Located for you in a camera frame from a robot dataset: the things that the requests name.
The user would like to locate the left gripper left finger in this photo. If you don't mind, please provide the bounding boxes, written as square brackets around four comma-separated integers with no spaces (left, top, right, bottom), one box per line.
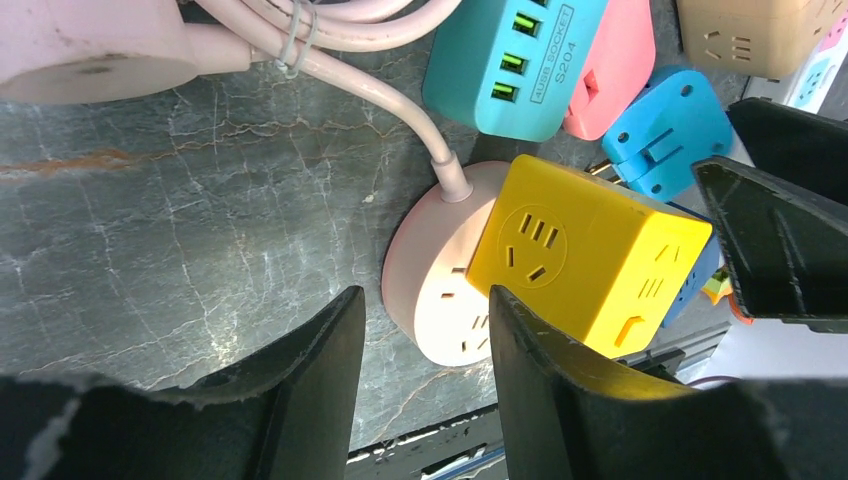
[1,286,366,479]

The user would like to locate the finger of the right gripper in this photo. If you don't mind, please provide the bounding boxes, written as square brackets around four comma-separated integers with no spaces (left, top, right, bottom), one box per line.
[727,98,847,205]
[692,156,847,334]

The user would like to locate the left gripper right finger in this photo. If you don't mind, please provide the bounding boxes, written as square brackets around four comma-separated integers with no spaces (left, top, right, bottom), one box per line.
[489,285,847,479]

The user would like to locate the white power strip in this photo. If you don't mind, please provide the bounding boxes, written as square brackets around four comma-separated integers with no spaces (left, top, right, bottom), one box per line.
[742,12,847,114]

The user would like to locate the light blue plug adapter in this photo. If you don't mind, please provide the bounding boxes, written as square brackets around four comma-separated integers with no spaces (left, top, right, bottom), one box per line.
[587,65,734,202]

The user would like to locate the beige dragon cube plug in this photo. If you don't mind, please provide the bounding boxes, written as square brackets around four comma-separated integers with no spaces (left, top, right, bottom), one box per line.
[676,0,847,78]

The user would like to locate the pink shape sorter toy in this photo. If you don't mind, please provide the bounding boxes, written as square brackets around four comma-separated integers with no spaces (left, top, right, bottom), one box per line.
[381,161,509,367]

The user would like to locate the yellow cube plug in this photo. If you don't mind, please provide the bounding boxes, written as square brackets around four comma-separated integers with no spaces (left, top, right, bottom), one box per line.
[467,154,713,358]

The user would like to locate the pink rounded plug adapter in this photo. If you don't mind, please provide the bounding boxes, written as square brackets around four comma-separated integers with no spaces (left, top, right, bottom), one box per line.
[563,0,656,141]

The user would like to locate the teal usb power strip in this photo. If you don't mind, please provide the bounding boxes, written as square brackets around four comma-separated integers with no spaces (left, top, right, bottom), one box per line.
[422,0,607,143]

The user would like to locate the blue cube plug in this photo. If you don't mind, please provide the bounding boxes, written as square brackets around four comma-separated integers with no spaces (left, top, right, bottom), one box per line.
[661,230,721,328]

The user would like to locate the yellow orange toy bricks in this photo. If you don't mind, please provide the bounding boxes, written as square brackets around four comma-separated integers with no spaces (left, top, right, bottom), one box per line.
[701,266,754,325]

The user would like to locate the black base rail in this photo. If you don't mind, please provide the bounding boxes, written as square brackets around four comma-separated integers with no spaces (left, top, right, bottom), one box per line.
[344,324,730,480]

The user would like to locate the pink coiled usb cable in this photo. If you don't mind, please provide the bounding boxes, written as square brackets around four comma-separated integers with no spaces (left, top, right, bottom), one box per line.
[0,0,475,204]

